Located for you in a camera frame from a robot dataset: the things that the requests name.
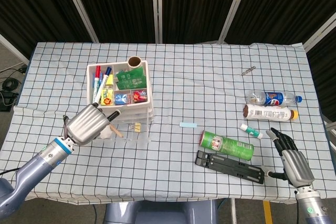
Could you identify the wooden stick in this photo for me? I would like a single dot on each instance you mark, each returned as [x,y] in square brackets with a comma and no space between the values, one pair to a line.
[118,132]

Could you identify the white green glue stick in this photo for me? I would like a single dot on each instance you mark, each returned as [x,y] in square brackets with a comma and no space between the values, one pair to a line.
[250,130]

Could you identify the white drawer organizer box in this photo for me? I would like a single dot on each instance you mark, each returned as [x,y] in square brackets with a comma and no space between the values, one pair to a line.
[148,82]

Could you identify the small metal screw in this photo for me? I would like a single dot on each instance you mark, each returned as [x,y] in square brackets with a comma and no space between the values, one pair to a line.
[248,71]

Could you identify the blue checked tablecloth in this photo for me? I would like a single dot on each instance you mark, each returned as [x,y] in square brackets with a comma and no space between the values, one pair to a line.
[168,171]

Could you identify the red snack packet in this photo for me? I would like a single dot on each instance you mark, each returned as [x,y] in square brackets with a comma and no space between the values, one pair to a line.
[138,96]

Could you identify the clear plastic drawer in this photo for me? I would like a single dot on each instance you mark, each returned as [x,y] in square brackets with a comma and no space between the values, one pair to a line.
[143,125]

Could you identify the white bottle yellow cap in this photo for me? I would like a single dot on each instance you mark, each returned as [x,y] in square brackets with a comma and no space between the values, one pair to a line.
[267,113]

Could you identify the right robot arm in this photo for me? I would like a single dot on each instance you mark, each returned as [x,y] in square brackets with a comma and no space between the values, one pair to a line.
[311,208]

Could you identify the yellow sticky note block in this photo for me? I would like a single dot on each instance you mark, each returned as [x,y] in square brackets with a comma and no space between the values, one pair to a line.
[110,79]

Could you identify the red cap whiteboard marker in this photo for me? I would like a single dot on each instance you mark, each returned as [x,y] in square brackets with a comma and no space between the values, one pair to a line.
[97,77]

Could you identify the gold binder clip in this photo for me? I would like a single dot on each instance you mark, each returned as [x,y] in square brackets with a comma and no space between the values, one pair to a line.
[139,127]
[135,127]

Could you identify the white cloth piece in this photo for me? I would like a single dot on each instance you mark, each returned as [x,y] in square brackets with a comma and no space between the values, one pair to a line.
[106,133]

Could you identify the clear Pepsi bottle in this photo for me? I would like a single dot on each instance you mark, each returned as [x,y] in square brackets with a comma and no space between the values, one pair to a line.
[273,98]

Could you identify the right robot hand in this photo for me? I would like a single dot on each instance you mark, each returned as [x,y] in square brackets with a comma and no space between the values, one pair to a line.
[298,167]

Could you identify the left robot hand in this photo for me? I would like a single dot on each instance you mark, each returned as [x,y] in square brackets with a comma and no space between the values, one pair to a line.
[86,125]

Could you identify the black folding screen partition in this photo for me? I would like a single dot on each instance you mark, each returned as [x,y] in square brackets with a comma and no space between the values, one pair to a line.
[120,3]

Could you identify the blue snack packet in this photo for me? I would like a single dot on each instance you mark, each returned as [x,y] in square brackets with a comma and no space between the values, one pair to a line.
[121,98]

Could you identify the light blue eraser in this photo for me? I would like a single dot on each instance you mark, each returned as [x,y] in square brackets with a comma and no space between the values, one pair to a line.
[188,125]

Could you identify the yellow snack packet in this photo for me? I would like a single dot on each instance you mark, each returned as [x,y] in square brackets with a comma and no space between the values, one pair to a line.
[107,96]

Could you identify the brown cardboard tube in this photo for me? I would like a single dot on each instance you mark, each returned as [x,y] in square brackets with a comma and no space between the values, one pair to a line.
[134,62]

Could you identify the black folding stand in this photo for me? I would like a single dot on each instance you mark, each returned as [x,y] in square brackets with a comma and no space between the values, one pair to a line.
[231,167]

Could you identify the green tea packet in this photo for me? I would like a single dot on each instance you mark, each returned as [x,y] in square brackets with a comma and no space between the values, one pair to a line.
[132,84]
[130,74]

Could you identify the blue cap whiteboard marker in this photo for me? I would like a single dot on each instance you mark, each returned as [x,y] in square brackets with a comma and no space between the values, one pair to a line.
[103,83]

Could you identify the grey plastic stool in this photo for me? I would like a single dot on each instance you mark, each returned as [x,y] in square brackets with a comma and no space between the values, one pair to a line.
[160,212]

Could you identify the green chips can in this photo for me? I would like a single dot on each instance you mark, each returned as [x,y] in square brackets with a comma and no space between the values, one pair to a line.
[228,146]

